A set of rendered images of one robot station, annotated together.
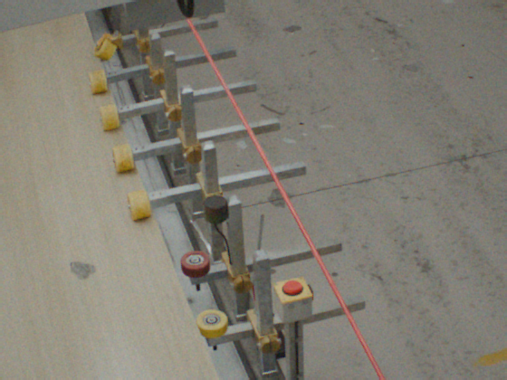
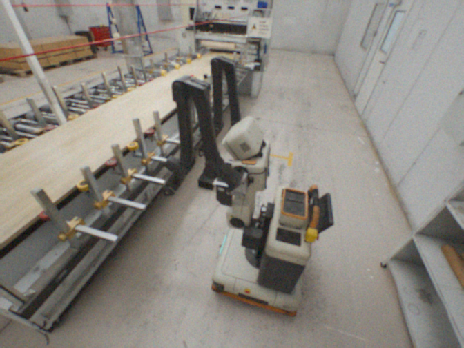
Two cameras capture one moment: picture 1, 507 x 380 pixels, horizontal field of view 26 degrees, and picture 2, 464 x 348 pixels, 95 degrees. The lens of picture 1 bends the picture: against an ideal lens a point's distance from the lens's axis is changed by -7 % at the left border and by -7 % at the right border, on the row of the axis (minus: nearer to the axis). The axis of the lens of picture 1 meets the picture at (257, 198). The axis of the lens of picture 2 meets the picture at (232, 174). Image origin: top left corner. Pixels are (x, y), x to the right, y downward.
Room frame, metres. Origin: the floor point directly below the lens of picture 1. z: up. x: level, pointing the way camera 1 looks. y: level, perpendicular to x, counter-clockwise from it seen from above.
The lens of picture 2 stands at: (0.08, -1.60, 1.86)
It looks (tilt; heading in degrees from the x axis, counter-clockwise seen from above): 39 degrees down; 28
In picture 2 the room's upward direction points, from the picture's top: 4 degrees clockwise
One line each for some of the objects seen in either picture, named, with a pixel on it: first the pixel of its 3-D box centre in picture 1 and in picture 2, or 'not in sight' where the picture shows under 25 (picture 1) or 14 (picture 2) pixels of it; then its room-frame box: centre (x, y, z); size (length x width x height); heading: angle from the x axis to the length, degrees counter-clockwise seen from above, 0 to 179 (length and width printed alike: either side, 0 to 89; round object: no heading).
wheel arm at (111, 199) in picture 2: not in sight; (114, 200); (0.55, -0.49, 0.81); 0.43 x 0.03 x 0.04; 104
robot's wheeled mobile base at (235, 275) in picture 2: not in sight; (259, 260); (1.04, -1.41, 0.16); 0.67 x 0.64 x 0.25; 104
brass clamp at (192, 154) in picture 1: (189, 145); not in sight; (2.94, 0.19, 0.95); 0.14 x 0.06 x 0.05; 14
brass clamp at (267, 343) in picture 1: (263, 331); not in sight; (2.21, 0.01, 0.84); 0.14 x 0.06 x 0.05; 14
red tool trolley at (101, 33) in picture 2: not in sight; (102, 38); (6.17, 7.86, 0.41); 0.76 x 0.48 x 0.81; 21
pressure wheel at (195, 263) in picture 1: (196, 274); not in sight; (2.44, 0.18, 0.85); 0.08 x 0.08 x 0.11
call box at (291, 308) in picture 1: (292, 301); not in sight; (1.94, -0.06, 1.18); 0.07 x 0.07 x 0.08; 14
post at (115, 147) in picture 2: not in sight; (124, 172); (0.74, -0.37, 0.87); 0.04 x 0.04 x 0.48; 14
